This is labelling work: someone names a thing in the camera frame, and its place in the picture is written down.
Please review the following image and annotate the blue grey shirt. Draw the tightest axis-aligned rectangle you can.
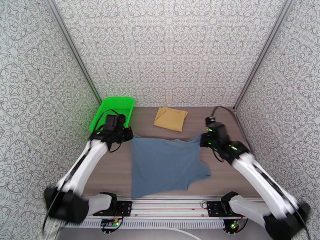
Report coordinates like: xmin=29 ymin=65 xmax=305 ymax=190
xmin=130 ymin=134 xmax=212 ymax=199

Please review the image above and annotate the tan yellow cloth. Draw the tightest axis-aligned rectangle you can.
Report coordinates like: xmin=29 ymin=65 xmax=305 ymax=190
xmin=153 ymin=107 xmax=188 ymax=132

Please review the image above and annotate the green plastic laundry basket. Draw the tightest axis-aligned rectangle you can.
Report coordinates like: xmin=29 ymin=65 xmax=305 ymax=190
xmin=90 ymin=96 xmax=136 ymax=132

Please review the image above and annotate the white perforated strip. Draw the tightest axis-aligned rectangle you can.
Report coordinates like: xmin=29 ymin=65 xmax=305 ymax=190
xmin=60 ymin=220 xmax=226 ymax=229

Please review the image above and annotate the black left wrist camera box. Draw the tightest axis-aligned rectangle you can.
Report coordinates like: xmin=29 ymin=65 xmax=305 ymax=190
xmin=105 ymin=114 xmax=126 ymax=129

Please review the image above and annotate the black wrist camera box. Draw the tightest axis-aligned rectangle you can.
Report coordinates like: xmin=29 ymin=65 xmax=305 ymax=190
xmin=205 ymin=116 xmax=226 ymax=137
xmin=105 ymin=114 xmax=126 ymax=129

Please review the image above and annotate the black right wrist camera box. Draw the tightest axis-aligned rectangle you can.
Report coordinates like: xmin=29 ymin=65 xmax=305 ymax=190
xmin=205 ymin=116 xmax=226 ymax=137

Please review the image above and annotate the aluminium table edge rail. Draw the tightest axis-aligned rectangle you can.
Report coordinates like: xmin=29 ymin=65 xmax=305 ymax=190
xmin=234 ymin=108 xmax=253 ymax=152

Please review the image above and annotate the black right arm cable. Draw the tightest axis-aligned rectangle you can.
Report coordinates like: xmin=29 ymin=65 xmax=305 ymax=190
xmin=212 ymin=106 xmax=236 ymax=120

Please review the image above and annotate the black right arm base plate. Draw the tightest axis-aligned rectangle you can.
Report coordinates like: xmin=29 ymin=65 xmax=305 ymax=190
xmin=207 ymin=201 xmax=233 ymax=217

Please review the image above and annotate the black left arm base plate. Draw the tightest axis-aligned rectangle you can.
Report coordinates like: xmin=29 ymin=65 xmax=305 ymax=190
xmin=114 ymin=200 xmax=133 ymax=217

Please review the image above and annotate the aluminium mounting rail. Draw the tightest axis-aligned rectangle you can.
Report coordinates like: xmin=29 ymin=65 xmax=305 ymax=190
xmin=52 ymin=195 xmax=288 ymax=220

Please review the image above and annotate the aluminium frame post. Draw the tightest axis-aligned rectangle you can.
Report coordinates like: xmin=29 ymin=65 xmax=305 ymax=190
xmin=42 ymin=0 xmax=104 ymax=104
xmin=232 ymin=0 xmax=294 ymax=112

